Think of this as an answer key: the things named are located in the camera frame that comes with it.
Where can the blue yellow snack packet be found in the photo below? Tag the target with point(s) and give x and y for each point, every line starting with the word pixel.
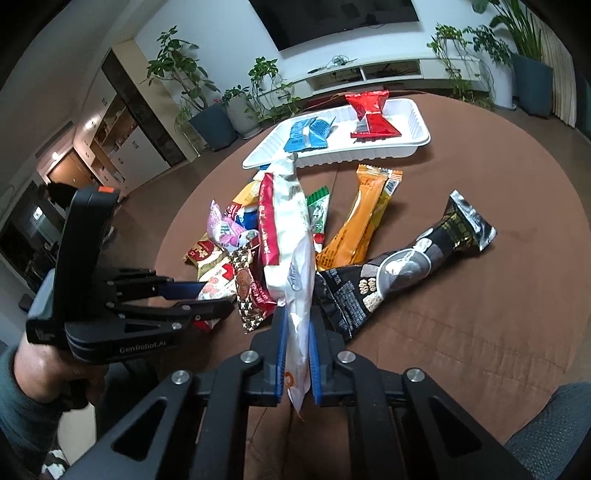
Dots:
pixel 247 217

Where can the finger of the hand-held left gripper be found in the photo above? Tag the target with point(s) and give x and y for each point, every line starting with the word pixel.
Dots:
pixel 203 310
pixel 184 290

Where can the brown checked snack packet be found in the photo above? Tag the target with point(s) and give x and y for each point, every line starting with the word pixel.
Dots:
pixel 247 295

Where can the broad-leaf plant in blue pot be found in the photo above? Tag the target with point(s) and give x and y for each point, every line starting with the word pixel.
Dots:
pixel 533 85

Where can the long white red snack packet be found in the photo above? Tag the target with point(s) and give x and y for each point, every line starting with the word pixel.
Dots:
pixel 298 258

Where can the person's left hand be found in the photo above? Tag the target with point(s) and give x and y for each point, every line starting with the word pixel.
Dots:
pixel 46 364

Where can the trailing vine plant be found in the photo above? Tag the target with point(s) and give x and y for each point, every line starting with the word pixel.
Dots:
pixel 265 71
pixel 448 41

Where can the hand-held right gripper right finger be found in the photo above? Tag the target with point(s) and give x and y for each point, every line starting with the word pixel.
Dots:
pixel 316 360

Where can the white plastic tray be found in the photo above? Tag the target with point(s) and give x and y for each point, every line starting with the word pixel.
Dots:
pixel 406 113

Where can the long black snack packet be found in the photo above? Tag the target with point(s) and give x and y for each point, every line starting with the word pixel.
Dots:
pixel 401 267

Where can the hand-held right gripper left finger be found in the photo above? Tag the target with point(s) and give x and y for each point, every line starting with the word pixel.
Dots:
pixel 279 350

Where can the pink snack packet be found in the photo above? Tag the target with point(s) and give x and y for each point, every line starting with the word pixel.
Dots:
pixel 221 226

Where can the beige curtain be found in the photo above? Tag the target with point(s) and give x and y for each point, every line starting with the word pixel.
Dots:
pixel 563 83

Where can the light blue snack packet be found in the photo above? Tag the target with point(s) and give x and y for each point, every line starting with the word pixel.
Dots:
pixel 300 136

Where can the black television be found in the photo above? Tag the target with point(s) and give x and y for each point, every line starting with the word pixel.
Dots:
pixel 332 18

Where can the orange barcode snack packet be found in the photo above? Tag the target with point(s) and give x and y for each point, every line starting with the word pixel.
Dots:
pixel 387 198

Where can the leafy plant in blue pot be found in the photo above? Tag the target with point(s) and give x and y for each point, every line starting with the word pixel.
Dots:
pixel 212 127

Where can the small red white snack packet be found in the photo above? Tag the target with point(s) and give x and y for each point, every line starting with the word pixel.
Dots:
pixel 217 277

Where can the plant in white pot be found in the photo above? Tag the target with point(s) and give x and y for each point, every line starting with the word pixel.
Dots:
pixel 498 83

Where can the plant in grey pot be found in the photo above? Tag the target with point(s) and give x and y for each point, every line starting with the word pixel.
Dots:
pixel 242 117

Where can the white television cabinet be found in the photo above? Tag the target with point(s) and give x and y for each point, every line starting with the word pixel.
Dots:
pixel 401 69

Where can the dark furniture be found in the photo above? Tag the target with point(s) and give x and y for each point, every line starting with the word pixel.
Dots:
pixel 27 230

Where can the green clear snack packet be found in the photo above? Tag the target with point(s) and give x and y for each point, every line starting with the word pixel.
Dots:
pixel 318 217

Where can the cream wall cabinet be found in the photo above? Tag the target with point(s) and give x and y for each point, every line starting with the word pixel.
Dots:
pixel 143 147

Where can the red gold snack packet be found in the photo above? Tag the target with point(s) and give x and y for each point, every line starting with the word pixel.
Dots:
pixel 203 251

